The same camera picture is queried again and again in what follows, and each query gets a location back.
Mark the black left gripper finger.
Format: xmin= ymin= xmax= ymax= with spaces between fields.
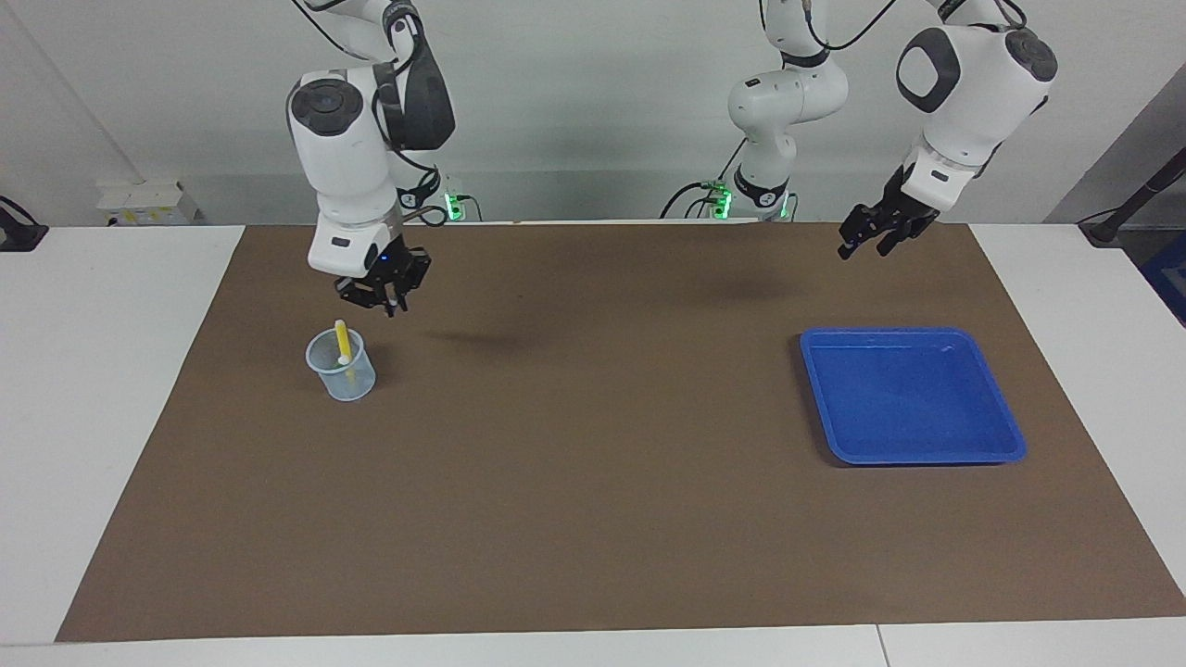
xmin=877 ymin=222 xmax=928 ymax=258
xmin=838 ymin=204 xmax=892 ymax=261

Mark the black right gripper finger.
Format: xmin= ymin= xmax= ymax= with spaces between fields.
xmin=396 ymin=246 xmax=433 ymax=312
xmin=335 ymin=280 xmax=398 ymax=318

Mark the translucent plastic cup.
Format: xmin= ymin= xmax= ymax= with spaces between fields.
xmin=306 ymin=327 xmax=377 ymax=403

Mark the blue plastic tray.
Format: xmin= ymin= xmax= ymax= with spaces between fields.
xmin=800 ymin=326 xmax=1028 ymax=466

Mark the black slanted stand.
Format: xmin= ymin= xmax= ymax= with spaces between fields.
xmin=1079 ymin=148 xmax=1186 ymax=246

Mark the blue box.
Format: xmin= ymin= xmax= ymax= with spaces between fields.
xmin=1142 ymin=232 xmax=1186 ymax=327

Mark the brown table mat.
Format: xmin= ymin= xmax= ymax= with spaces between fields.
xmin=56 ymin=220 xmax=1186 ymax=643

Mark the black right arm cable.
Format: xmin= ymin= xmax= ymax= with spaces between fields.
xmin=292 ymin=0 xmax=446 ymax=228

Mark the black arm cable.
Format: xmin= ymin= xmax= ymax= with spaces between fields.
xmin=292 ymin=0 xmax=446 ymax=228
xmin=758 ymin=0 xmax=1053 ymax=52

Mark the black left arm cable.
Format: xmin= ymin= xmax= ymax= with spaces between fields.
xmin=758 ymin=0 xmax=1053 ymax=52

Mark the black left base cable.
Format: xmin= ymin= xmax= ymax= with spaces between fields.
xmin=660 ymin=139 xmax=747 ymax=220

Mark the white wall socket box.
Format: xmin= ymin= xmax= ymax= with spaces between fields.
xmin=97 ymin=181 xmax=197 ymax=226

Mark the black clamp mount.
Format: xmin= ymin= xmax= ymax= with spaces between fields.
xmin=0 ymin=196 xmax=49 ymax=252

